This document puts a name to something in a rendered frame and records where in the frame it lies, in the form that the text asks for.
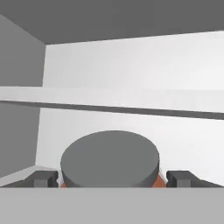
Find white cabinet shelf board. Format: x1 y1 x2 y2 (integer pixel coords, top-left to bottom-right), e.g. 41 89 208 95
0 86 224 121

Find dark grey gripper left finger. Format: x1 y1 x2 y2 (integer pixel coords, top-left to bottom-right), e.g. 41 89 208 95
11 170 60 188

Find white cabinet interior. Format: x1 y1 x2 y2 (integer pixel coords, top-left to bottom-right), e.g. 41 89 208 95
0 0 224 188

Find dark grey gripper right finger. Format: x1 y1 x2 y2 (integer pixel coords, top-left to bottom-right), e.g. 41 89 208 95
165 170 224 188

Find orange honey bottle grey cap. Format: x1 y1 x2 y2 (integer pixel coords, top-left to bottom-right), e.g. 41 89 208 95
59 129 166 189

